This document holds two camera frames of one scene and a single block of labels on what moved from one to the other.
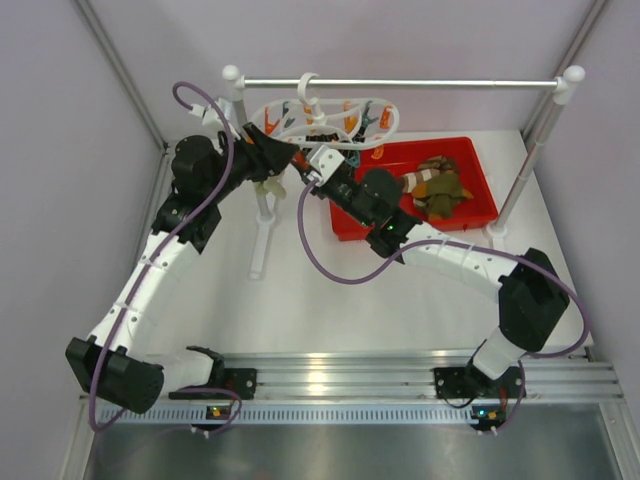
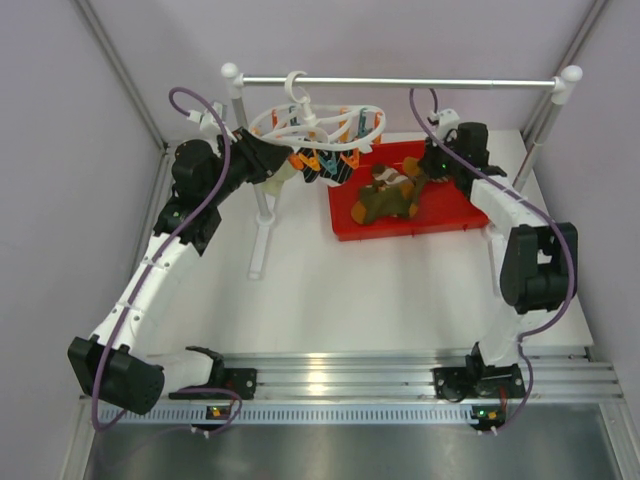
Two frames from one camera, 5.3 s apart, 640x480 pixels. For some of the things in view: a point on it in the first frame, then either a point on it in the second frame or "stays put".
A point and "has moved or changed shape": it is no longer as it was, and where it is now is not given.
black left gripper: (267, 156) stays put
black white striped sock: (322, 137) has moved or changed shape
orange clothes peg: (300, 160) stays put
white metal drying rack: (565, 82) stays put
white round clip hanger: (328, 122) has moved or changed shape
